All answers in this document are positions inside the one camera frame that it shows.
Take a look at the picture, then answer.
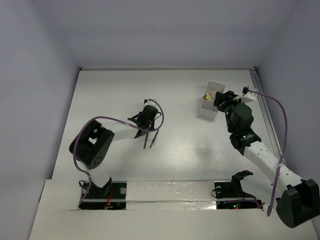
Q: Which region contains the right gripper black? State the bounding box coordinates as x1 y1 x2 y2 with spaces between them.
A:
213 90 248 133

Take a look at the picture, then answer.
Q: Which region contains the white marker pale yellow cap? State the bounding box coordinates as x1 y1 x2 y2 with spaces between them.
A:
202 92 214 102

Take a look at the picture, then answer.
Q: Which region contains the dark green capped pen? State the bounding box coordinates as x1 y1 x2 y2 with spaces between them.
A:
149 129 160 150

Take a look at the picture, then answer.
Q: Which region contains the black patterned pen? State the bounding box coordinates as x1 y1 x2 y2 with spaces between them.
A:
143 132 149 149

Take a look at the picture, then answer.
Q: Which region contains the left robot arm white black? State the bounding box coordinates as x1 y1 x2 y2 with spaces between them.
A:
69 103 164 198

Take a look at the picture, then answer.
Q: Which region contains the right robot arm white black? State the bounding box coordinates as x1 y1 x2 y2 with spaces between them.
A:
213 87 320 229

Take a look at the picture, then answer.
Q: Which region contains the white divided organizer box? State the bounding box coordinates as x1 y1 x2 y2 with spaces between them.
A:
199 80 226 121

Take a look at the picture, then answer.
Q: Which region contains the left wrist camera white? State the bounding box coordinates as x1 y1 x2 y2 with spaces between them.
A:
143 98 157 106

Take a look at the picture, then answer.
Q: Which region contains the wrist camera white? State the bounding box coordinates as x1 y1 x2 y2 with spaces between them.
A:
143 98 157 106
233 86 257 104

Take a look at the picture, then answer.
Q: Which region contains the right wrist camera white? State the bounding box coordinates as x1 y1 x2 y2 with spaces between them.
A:
233 86 257 104

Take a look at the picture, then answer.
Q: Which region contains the aluminium rail right edge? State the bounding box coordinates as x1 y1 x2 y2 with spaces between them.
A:
249 70 282 158

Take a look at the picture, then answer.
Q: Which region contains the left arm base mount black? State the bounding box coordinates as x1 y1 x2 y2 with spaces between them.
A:
78 180 127 210

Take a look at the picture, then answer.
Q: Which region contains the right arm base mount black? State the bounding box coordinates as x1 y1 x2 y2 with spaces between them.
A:
210 170 264 210

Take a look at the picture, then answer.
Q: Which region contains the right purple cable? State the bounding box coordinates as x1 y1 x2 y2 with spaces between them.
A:
251 90 289 217

